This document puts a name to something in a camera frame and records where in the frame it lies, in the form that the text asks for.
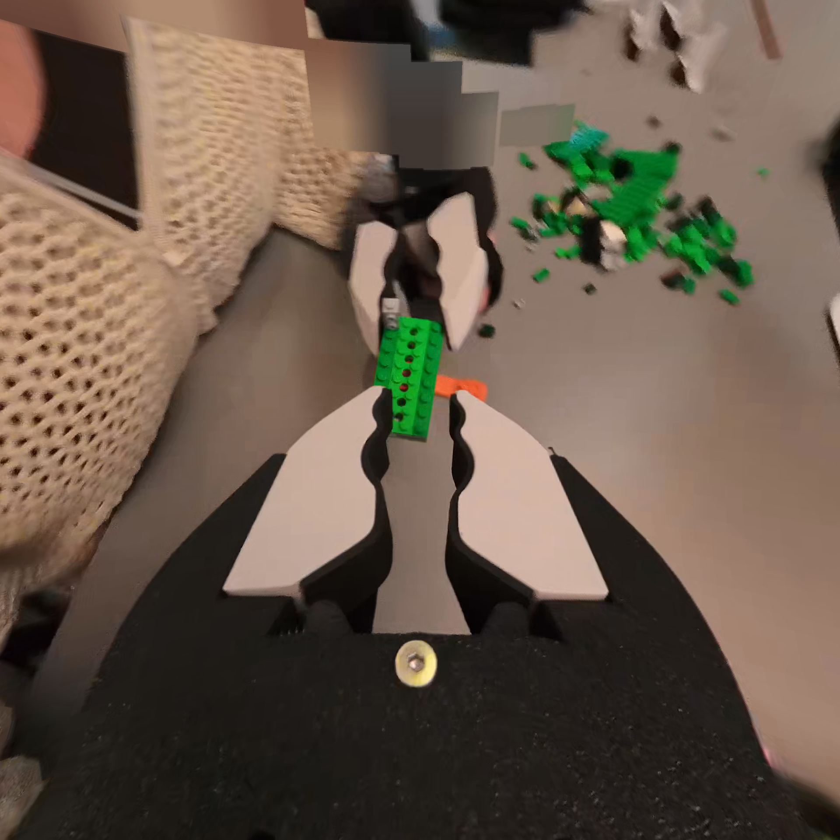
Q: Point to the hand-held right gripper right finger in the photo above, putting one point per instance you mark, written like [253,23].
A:
[531,518]

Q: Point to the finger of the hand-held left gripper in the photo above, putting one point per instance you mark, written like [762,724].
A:
[367,269]
[463,262]

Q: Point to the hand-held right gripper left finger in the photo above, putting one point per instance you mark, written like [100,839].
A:
[308,512]

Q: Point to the light grey lego brick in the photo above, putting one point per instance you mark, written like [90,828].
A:
[391,313]

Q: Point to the green lego assembly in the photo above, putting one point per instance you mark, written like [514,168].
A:
[410,374]

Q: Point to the pile of green lego bricks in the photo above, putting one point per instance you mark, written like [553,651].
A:
[643,190]

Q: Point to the orange brick separator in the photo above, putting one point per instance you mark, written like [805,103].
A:
[463,387]

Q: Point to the cream knit sweater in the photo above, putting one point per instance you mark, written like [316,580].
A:
[79,361]

